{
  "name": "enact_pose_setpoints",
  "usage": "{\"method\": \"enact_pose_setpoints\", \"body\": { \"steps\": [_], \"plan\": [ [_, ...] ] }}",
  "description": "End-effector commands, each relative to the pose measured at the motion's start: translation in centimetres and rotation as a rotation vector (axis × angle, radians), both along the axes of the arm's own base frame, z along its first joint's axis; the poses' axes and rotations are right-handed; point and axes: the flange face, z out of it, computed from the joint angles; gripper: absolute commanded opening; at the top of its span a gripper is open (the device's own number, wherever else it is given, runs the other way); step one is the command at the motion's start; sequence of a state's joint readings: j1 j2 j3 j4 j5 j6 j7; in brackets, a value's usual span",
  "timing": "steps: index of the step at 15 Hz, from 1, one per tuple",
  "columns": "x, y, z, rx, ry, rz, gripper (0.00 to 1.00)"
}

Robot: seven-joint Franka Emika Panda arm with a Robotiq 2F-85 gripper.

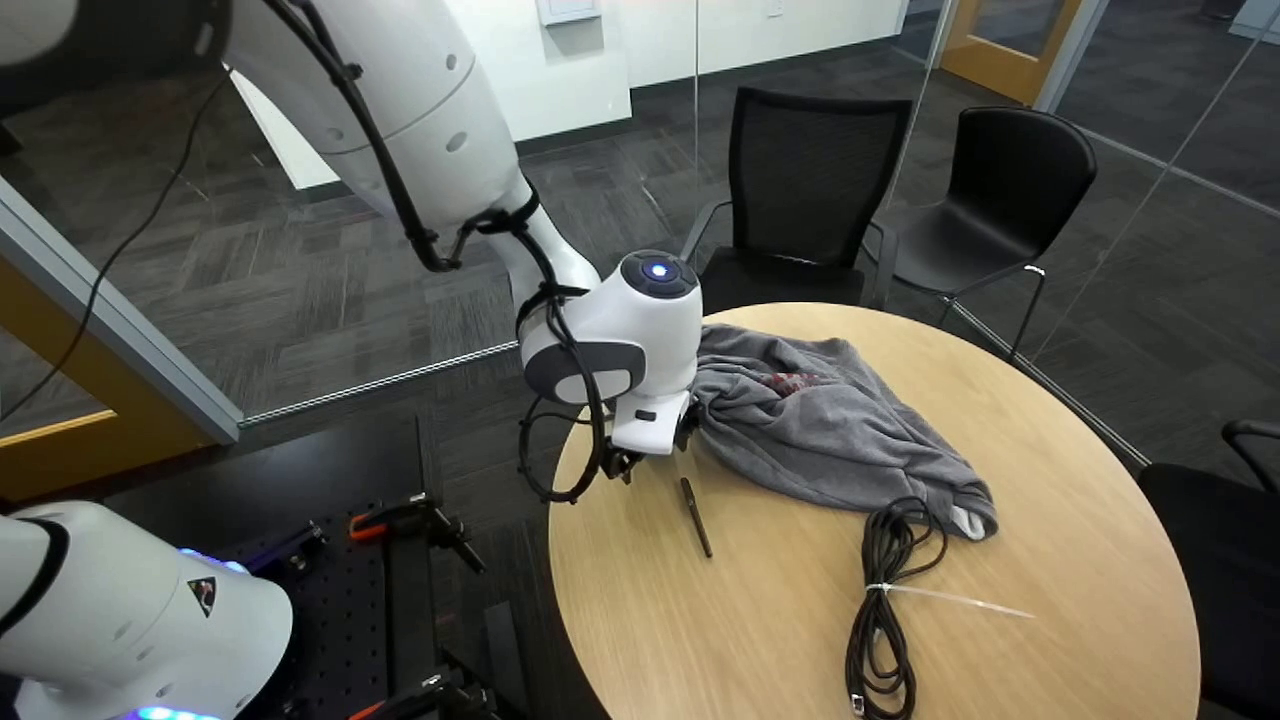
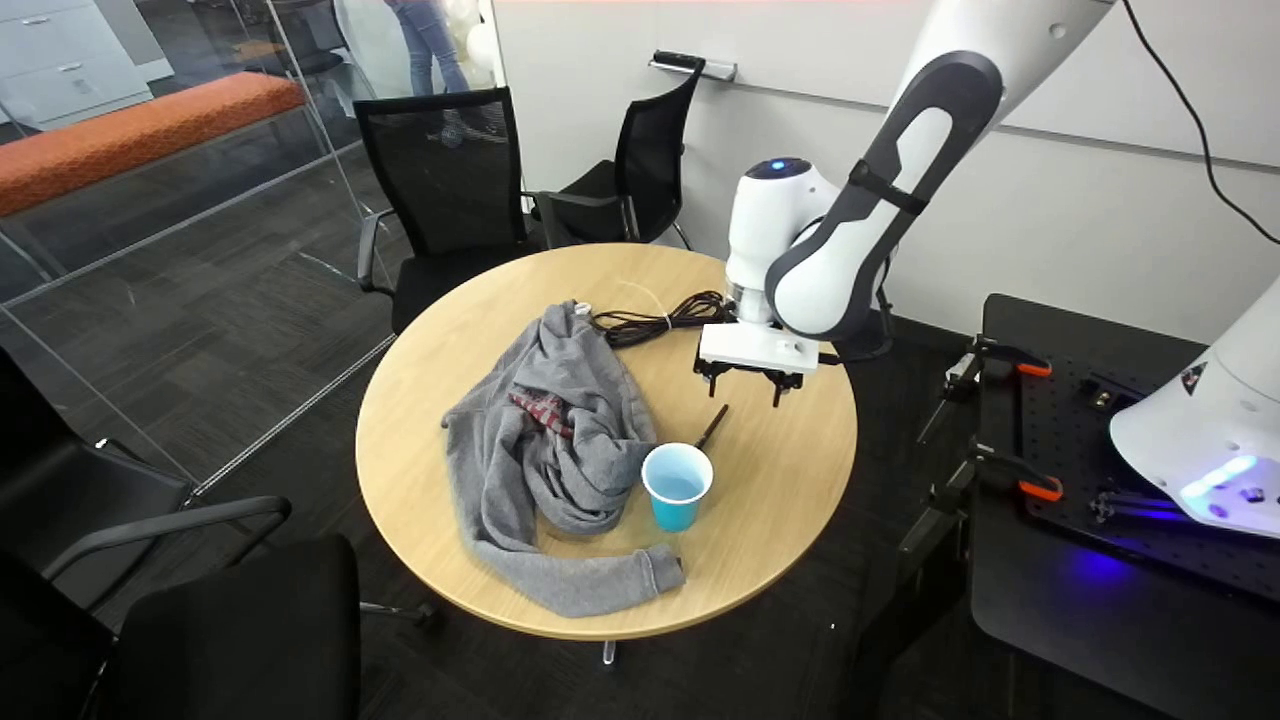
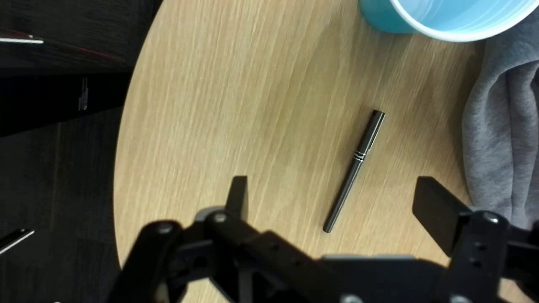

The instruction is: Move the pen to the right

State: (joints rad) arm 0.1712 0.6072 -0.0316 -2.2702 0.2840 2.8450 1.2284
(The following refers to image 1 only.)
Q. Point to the black pen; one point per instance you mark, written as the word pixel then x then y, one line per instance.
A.
pixel 693 518

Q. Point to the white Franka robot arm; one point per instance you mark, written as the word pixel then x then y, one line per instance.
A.
pixel 403 105

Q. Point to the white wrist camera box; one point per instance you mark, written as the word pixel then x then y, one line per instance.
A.
pixel 654 427

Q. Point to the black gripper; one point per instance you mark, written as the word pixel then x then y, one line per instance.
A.
pixel 617 463

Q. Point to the white wall switch plate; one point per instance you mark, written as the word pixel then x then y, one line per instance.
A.
pixel 571 8

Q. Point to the orange black bar clamp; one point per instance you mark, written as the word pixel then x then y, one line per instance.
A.
pixel 403 518

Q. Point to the white zip tie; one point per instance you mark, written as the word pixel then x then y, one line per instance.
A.
pixel 935 599

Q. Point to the grey hoodie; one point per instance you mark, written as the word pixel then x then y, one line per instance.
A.
pixel 824 427

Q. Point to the black mesh office chair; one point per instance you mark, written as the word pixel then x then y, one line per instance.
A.
pixel 1214 586
pixel 815 172

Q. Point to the black solid back chair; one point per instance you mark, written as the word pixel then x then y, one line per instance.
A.
pixel 1014 185

